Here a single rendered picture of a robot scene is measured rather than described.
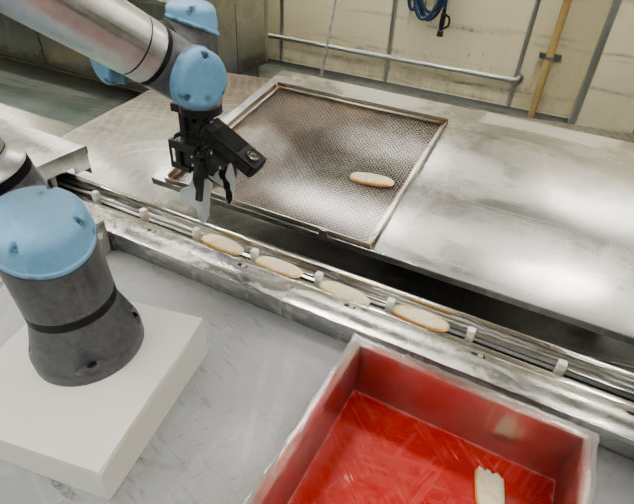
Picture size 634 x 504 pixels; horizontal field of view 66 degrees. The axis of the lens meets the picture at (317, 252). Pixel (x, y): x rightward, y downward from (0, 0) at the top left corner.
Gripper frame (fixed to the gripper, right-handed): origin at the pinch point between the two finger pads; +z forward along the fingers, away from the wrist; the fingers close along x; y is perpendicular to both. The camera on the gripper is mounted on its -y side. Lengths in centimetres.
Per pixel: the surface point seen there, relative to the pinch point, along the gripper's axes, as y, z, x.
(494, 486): -59, 10, 23
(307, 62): 175, 84, -370
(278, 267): -13.9, 7.5, 1.4
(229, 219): 7.3, 11.4, -12.3
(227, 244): -1.5, 7.4, 0.3
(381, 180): -22.1, 0.4, -28.4
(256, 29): 195, 47, -312
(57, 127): 81, 12, -28
